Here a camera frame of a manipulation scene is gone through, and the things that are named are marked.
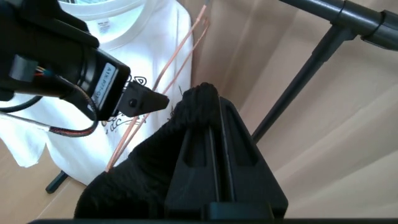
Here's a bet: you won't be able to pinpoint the beige curtain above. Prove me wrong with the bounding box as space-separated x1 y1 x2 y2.
177 0 398 218

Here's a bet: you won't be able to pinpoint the black cable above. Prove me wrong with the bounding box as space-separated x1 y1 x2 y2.
0 95 43 113

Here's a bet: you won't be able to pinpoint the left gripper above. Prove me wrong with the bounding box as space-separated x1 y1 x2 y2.
0 40 170 122

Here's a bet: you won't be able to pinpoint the black clothes rack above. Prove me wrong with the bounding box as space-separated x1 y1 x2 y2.
45 0 398 194

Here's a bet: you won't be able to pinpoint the pink clothes hanger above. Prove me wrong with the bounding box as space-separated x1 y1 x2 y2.
105 4 210 172

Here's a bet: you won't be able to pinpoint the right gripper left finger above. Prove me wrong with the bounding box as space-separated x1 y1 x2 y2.
164 126 221 218

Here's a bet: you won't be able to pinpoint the black shorts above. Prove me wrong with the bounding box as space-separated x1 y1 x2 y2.
73 82 221 219

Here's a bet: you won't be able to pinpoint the white printed t-shirt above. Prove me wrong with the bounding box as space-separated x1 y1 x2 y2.
0 0 194 186

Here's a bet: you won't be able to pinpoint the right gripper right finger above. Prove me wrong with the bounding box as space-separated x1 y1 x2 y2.
219 96 289 218

